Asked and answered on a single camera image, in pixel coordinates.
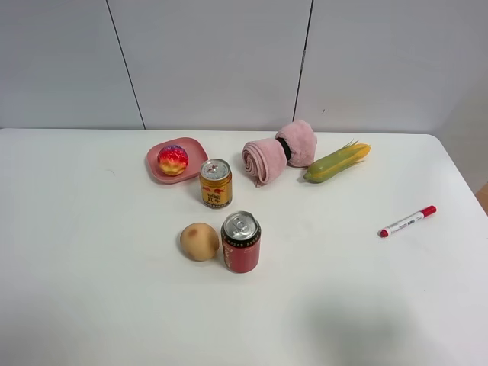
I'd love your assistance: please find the pink square plastic plate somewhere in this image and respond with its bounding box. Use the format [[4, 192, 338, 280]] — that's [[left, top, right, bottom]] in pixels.
[[146, 137, 208, 184]]

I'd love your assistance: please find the green yellow toy corn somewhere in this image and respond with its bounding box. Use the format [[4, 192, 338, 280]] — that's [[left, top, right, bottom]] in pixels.
[[303, 141, 371, 184]]

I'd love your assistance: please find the tan toy peach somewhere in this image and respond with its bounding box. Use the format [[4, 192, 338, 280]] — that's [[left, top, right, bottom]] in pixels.
[[180, 223, 220, 262]]

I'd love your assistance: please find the gold energy drink can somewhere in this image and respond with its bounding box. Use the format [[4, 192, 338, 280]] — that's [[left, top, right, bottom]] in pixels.
[[199, 159, 233, 209]]

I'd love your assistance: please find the red white marker pen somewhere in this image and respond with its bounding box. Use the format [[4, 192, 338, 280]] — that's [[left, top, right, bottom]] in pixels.
[[377, 206, 437, 238]]

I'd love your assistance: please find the red soda can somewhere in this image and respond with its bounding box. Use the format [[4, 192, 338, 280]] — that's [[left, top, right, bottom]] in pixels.
[[220, 210, 262, 273]]

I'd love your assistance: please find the red yellow toy strawberry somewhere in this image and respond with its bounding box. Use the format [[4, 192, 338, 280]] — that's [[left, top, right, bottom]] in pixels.
[[157, 145, 189, 176]]

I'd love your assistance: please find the pink rolled towel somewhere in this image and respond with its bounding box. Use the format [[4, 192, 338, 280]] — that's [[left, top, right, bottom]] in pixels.
[[242, 120, 317, 187]]

